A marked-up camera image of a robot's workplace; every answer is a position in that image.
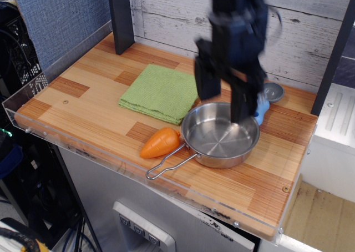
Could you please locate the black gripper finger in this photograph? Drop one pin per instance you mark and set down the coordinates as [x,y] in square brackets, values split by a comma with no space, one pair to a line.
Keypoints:
[243,99]
[208,84]

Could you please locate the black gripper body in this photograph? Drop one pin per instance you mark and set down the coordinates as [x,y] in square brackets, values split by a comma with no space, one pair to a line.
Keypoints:
[237,41]

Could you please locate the green towel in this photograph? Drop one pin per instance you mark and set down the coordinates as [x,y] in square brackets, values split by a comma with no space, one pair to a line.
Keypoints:
[162,93]

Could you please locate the stainless steel pot with handle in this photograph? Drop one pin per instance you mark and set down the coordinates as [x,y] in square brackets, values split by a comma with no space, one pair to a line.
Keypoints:
[212,139]

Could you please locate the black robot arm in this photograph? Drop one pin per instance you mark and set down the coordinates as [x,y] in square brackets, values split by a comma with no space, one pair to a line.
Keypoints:
[239,7]

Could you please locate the orange plastic carrot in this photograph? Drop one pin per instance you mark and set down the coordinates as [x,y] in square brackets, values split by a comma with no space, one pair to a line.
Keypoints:
[163,142]

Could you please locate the blue grey ice cream scoop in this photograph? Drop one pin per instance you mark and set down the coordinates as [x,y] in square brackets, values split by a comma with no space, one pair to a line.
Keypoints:
[271,93]

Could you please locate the clear acrylic table guard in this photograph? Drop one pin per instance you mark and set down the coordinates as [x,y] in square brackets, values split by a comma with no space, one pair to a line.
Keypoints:
[78,111]

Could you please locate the yellow object bottom left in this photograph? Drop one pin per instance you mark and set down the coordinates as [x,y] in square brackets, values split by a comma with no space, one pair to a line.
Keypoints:
[34,246]

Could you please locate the dark grey right post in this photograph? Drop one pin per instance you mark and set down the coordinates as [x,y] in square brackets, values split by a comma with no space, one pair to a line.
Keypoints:
[334,59]

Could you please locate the dark grey post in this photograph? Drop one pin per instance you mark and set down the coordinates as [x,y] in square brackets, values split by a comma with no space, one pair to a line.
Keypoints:
[334,59]
[122,24]

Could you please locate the dark grey left post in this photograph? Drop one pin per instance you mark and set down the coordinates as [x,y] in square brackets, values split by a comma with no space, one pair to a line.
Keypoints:
[122,24]

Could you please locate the black crate with cables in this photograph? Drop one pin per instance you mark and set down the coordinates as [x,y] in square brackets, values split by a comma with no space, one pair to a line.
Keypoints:
[19,61]

